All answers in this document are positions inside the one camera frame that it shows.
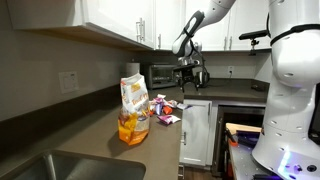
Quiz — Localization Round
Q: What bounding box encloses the light wooden table board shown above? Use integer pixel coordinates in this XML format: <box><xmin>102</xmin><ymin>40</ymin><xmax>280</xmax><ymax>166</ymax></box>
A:
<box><xmin>225</xmin><ymin>122</ymin><xmax>263</xmax><ymax>135</ymax></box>

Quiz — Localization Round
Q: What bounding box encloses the large orange white snack bag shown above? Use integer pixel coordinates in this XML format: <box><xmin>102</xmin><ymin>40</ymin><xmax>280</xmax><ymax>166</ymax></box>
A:
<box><xmin>117</xmin><ymin>73</ymin><xmax>151</xmax><ymax>146</ymax></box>

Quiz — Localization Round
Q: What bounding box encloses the orange and black clamp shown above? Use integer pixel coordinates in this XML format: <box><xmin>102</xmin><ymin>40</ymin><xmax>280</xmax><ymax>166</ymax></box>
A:
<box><xmin>226</xmin><ymin>128</ymin><xmax>240</xmax><ymax>148</ymax></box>

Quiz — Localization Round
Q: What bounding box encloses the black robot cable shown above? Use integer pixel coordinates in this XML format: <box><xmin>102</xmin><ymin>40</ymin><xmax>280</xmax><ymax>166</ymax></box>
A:
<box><xmin>265</xmin><ymin>13</ymin><xmax>320</xmax><ymax>47</ymax></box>

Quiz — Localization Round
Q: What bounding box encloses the white wall switch plate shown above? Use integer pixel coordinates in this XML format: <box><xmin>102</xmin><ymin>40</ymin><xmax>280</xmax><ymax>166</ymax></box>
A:
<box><xmin>58</xmin><ymin>70</ymin><xmax>80</xmax><ymax>95</ymax></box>

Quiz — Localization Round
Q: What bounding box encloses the steel electric kettle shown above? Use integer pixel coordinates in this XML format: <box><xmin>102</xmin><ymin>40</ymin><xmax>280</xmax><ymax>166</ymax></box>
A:
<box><xmin>198</xmin><ymin>69</ymin><xmax>211</xmax><ymax>89</ymax></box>

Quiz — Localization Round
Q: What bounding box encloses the blue and white sachet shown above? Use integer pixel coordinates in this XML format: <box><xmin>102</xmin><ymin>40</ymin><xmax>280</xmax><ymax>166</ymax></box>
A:
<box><xmin>176</xmin><ymin>102</ymin><xmax>193</xmax><ymax>111</ymax></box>

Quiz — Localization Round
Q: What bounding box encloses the wide white upper cabinet door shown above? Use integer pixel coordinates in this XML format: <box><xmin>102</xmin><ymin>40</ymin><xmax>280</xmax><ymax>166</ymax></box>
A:
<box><xmin>82</xmin><ymin>0</ymin><xmax>156</xmax><ymax>50</ymax></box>

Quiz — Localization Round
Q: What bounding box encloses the narrow white upper cabinet door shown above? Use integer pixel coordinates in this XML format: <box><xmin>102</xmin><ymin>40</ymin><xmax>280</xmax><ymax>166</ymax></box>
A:
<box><xmin>154</xmin><ymin>0</ymin><xmax>186</xmax><ymax>51</ymax></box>

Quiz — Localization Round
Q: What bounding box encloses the stainless steel sink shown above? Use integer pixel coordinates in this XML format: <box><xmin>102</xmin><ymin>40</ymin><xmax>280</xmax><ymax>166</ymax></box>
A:
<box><xmin>0</xmin><ymin>149</ymin><xmax>147</xmax><ymax>180</ymax></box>

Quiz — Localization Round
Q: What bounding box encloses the white paper towel roll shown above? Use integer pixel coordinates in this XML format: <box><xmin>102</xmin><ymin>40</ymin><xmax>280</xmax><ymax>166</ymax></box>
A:
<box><xmin>125</xmin><ymin>62</ymin><xmax>141</xmax><ymax>80</ymax></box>

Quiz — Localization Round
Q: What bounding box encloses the black camera on stand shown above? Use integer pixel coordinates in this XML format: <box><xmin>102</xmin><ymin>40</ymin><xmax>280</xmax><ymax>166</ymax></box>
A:
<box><xmin>238</xmin><ymin>29</ymin><xmax>270</xmax><ymax>57</ymax></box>

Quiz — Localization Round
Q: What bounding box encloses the black built-in appliance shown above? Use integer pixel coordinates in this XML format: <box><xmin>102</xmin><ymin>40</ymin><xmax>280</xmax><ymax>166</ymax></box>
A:
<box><xmin>212</xmin><ymin>105</ymin><xmax>267</xmax><ymax>177</ymax></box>

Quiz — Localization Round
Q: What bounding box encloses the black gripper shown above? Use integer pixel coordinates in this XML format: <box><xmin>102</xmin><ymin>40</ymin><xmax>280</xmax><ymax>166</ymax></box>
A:
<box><xmin>173</xmin><ymin>63</ymin><xmax>202</xmax><ymax>94</ymax></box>

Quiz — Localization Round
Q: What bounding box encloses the white lower cabinet door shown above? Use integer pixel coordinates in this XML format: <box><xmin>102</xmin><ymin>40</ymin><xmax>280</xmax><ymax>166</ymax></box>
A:
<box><xmin>179</xmin><ymin>99</ymin><xmax>213</xmax><ymax>167</ymax></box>

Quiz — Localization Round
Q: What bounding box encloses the metal robot mounting table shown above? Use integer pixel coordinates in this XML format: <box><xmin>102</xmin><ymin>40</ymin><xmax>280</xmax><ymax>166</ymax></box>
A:
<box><xmin>227</xmin><ymin>142</ymin><xmax>320</xmax><ymax>180</ymax></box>

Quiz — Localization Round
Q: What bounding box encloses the orange sachet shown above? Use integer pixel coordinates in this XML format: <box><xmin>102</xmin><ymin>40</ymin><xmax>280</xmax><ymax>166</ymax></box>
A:
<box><xmin>162</xmin><ymin>105</ymin><xmax>174</xmax><ymax>116</ymax></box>

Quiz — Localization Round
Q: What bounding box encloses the purple sachet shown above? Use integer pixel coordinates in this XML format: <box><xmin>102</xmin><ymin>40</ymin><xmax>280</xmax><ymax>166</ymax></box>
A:
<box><xmin>153</xmin><ymin>97</ymin><xmax>164</xmax><ymax>116</ymax></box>

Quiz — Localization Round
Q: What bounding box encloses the silver toaster oven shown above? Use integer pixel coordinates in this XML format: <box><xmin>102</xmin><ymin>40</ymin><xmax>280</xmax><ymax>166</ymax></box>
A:
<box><xmin>147</xmin><ymin>63</ymin><xmax>178</xmax><ymax>90</ymax></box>

